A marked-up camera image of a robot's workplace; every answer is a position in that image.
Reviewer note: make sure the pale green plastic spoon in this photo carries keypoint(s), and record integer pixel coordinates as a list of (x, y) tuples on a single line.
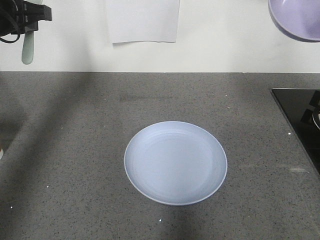
[(27, 54)]

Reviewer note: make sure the black glass cooktop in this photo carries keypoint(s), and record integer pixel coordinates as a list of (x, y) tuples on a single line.
[(301, 107)]

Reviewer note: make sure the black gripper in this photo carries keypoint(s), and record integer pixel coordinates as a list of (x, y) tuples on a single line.
[(22, 16)]

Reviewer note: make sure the light blue plastic plate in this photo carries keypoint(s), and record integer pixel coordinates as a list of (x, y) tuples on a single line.
[(175, 163)]

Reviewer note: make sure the white paper sheet on wall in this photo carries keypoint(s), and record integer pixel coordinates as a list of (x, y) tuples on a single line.
[(142, 20)]

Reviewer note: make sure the lilac plastic bowl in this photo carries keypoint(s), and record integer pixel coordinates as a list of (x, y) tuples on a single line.
[(299, 19)]

